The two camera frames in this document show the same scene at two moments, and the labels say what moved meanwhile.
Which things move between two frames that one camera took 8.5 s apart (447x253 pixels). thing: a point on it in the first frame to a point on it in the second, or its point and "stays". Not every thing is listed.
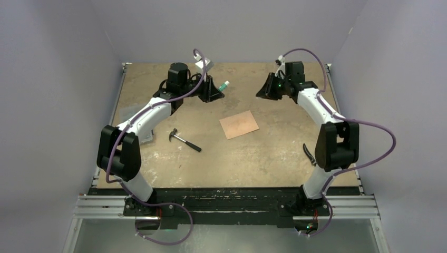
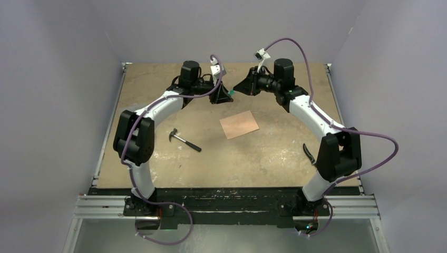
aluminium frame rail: [113, 207] stays
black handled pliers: [311, 157] stays
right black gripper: [267, 91] to [248, 87]
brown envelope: [239, 124] stays
